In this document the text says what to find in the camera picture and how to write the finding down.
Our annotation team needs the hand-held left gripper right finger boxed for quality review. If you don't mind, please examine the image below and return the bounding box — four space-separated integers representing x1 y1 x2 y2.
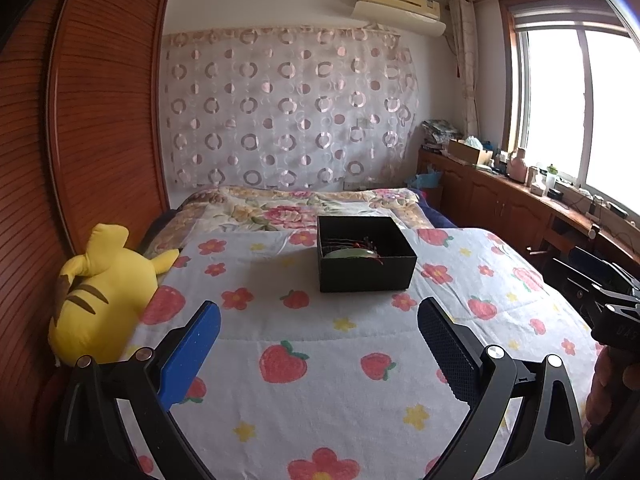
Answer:
416 297 587 480

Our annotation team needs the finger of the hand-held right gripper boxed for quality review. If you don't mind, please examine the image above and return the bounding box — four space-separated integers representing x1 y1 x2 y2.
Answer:
550 257 608 313
567 246 640 288

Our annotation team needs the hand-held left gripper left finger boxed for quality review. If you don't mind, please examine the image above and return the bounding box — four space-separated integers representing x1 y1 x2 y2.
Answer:
54 300 222 480

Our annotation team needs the black jewelry box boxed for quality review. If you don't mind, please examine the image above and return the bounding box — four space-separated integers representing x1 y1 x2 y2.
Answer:
316 215 418 293

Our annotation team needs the dark beaded necklace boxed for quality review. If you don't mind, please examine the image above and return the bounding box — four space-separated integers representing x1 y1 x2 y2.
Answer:
325 233 389 266

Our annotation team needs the jade bangle with red cord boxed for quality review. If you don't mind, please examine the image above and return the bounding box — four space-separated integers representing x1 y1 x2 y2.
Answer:
322 246 379 260

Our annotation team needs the person's right hand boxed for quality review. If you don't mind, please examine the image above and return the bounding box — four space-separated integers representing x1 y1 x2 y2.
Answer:
586 345 640 428

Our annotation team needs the yellow plush toy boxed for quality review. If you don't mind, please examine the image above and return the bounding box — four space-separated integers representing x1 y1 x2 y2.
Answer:
48 223 180 367

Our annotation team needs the wooden cabinet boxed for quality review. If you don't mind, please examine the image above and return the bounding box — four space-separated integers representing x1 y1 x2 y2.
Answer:
416 147 640 281

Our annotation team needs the pink jug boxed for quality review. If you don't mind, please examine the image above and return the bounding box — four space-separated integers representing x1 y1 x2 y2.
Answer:
506 147 530 183

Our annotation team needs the white strawberry print blanket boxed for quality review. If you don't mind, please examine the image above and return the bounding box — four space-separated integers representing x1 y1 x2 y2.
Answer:
120 227 601 480

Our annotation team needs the dark blue bedsheet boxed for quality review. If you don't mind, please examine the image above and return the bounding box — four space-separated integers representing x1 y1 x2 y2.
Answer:
417 195 458 231

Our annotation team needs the window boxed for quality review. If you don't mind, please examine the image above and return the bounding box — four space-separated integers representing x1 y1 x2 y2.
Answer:
500 0 640 221

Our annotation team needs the floral quilt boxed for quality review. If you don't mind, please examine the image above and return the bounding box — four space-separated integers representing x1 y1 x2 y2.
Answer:
142 186 433 261

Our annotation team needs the cardboard box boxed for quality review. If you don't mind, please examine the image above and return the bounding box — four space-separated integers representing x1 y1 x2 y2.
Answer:
446 137 493 167

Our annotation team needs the blue plastic bag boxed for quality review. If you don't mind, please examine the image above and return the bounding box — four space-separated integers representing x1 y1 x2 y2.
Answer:
405 170 443 190

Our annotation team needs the stack of magazines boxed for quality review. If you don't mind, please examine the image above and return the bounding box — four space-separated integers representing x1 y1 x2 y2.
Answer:
420 119 463 153

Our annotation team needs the beige window curtain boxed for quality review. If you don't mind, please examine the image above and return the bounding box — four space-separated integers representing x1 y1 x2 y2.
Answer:
447 0 481 141

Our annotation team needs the wooden wardrobe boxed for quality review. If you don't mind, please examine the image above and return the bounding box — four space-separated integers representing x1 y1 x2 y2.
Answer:
0 0 173 480

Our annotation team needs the circle pattern wall curtain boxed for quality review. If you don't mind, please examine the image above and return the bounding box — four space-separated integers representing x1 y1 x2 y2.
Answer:
161 27 418 191

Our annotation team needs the wall air conditioner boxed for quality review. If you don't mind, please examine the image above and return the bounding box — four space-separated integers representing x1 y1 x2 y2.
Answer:
352 0 447 37

